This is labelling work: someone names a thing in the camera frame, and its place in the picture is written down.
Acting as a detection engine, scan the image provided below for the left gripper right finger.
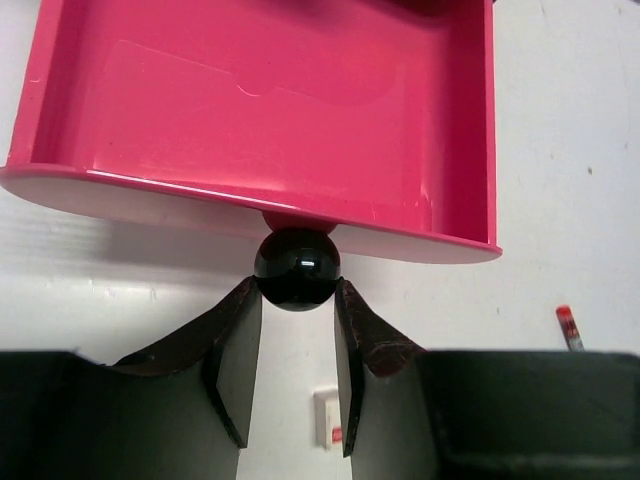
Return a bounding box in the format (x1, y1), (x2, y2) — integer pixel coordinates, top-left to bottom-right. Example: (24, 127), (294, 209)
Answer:
(334, 280), (639, 479)

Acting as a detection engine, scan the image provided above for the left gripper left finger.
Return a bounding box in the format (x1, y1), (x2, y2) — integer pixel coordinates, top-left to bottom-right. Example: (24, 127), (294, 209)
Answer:
(1, 278), (262, 479)

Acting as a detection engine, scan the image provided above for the red gel pen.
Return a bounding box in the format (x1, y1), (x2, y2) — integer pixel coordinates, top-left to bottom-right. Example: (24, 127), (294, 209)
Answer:
(555, 305), (584, 352)

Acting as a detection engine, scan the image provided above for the white eraser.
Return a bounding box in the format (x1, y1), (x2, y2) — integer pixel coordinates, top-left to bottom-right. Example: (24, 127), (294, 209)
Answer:
(313, 387), (342, 451)

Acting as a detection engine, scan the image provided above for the pink drawer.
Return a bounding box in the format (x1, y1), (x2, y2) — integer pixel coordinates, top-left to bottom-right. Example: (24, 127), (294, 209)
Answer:
(1, 1), (502, 264)

